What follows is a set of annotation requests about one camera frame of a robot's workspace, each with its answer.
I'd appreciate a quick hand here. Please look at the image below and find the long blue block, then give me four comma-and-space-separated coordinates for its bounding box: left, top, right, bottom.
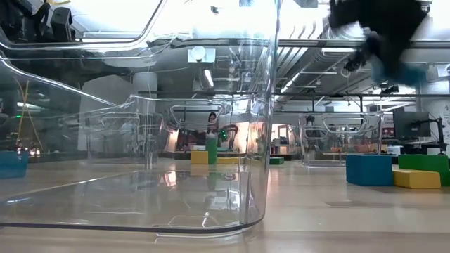
0, 150, 30, 179

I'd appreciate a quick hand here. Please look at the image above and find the small green block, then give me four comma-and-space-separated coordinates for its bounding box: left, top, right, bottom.
398, 154, 450, 187

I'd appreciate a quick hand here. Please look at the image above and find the computer monitor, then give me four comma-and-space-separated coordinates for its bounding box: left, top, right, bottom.
392, 110, 432, 138

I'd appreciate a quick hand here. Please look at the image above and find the black metal rig frame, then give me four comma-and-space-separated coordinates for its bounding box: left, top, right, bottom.
139, 37, 450, 115

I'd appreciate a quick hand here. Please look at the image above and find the small yellow block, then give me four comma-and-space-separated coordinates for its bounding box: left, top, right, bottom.
191, 150, 209, 165

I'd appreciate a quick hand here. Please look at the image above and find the blue rectangular block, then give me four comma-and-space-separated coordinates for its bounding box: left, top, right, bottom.
345, 154, 394, 187

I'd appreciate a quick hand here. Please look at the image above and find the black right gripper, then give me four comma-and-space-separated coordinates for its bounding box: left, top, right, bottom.
328, 0, 428, 71

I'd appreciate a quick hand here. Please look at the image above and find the black ceiling device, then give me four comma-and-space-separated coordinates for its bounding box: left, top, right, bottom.
343, 52, 366, 73

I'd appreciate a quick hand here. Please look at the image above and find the yellow rectangular block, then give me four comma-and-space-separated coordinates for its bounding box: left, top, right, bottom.
392, 169, 442, 190

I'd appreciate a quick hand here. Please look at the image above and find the person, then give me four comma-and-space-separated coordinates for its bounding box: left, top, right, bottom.
207, 111, 219, 140

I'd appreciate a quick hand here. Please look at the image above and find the yellow hanging cord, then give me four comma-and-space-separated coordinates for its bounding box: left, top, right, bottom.
15, 79, 44, 150

